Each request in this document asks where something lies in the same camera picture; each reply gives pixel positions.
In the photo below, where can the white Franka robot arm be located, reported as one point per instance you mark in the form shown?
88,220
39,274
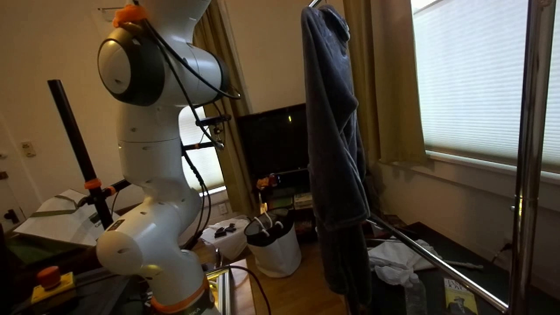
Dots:
145,145

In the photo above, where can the chrome rack rod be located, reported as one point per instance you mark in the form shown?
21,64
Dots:
438,262

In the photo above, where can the black television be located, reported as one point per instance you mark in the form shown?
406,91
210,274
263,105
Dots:
271,140

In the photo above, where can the beige curtain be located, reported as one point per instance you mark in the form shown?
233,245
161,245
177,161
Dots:
385,80
229,150

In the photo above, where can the dark grey bathrobe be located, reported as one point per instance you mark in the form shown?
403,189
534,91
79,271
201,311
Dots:
333,145

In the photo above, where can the small window blind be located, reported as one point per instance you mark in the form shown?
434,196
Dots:
201,166

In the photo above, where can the white bucket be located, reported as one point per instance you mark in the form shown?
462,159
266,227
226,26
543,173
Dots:
277,253

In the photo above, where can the white box with black items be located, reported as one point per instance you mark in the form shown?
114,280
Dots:
224,238

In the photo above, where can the white cloth pile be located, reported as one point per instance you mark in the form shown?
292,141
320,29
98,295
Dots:
394,255

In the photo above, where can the window sill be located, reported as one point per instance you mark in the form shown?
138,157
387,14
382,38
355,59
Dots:
466,166

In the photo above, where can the black pole with orange clamp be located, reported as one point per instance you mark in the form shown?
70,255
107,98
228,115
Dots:
75,140

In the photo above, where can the white window blind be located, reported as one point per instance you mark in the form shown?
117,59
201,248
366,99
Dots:
478,75

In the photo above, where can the white paper sheets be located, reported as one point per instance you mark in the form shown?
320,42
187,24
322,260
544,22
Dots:
63,224

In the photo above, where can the yellow package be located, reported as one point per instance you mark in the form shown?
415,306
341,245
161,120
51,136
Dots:
460,297

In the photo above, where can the chrome rack pole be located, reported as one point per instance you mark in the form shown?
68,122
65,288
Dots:
530,145

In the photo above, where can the yellow emergency stop box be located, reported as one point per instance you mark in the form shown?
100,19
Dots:
53,285

